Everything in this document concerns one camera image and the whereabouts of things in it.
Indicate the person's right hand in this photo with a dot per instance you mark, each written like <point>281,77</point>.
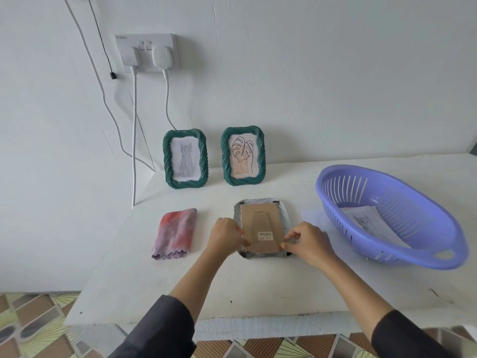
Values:
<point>313,246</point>

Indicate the person's left hand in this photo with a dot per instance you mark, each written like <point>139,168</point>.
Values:
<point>225,238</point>

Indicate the white paper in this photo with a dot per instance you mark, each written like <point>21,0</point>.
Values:
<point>311,219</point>

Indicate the brown cardboard frame backing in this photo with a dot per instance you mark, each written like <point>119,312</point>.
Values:
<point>261,223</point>

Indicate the grey frame with rose drawing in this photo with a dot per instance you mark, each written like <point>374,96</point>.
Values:
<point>286,216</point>

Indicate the pink purple cloth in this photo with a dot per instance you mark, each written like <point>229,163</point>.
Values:
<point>175,231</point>

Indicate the paper sheets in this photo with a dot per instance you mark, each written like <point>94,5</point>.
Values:
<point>242,156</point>
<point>185,160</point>
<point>372,223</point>

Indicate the purple plastic basket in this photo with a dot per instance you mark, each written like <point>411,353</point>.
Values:
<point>428,216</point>

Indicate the person's left forearm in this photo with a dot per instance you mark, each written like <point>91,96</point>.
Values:
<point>193,279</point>

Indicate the person's right forearm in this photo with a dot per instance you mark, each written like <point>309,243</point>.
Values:
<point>357,294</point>

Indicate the dark teal door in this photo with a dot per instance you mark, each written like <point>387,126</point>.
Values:
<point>474,148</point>

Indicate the white rounded charger adapter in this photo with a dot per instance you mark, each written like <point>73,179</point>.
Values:
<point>163,55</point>

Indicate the white rectangular charger adapter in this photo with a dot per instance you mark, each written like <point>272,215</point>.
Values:
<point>131,57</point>

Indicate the white wall socket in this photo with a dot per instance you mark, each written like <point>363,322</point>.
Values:
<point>149,37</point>

